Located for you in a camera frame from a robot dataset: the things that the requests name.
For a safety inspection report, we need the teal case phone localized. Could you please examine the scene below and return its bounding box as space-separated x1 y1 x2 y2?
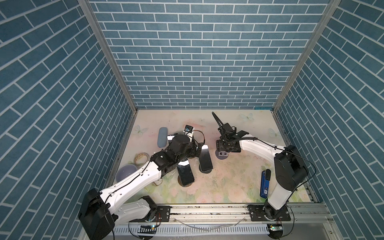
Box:
199 145 213 169

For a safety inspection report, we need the black phone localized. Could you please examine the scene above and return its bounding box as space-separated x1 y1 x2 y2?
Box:
177 160 195 187

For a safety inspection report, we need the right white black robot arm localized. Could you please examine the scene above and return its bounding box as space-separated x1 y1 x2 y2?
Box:
212 113 309 221

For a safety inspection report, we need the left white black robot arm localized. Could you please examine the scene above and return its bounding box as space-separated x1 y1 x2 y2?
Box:
78 135 208 240

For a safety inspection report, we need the grey right phone stand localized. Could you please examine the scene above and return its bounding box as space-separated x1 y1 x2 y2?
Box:
215 150 229 160

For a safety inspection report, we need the front round phone stand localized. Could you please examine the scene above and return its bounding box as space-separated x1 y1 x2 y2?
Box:
177 175 194 188

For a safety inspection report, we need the round phone stand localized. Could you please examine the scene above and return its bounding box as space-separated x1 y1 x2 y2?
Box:
177 175 194 188
199 165 213 174

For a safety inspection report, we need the middle round phone stand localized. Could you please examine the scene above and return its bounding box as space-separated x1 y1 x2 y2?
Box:
199 165 213 174

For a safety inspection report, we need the grey glasses case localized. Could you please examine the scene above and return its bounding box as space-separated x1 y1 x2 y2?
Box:
157 127 168 148

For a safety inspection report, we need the clear tape roll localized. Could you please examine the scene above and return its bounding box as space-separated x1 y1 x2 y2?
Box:
153 178 163 187

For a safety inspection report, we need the blue black rectangular device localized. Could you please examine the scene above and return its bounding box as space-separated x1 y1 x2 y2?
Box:
260 169 271 199

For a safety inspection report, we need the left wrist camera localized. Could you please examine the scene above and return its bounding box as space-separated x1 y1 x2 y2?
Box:
184 125 194 134

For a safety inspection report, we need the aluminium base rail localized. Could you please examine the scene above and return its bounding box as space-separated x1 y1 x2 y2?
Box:
78 202 343 240

